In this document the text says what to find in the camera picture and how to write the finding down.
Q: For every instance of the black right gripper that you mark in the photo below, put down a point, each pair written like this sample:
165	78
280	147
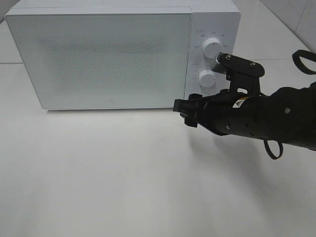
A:
221	113

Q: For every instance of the white microwave door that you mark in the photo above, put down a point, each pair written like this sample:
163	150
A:
104	61

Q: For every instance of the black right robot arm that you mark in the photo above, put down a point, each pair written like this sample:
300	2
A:
287	116

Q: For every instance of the white microwave oven body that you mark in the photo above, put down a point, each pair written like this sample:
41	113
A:
209	18

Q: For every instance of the round white door button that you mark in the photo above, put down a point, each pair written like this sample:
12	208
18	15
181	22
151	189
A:
204	94

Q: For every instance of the white round knob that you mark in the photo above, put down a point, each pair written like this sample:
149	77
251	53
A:
207	78
211	46

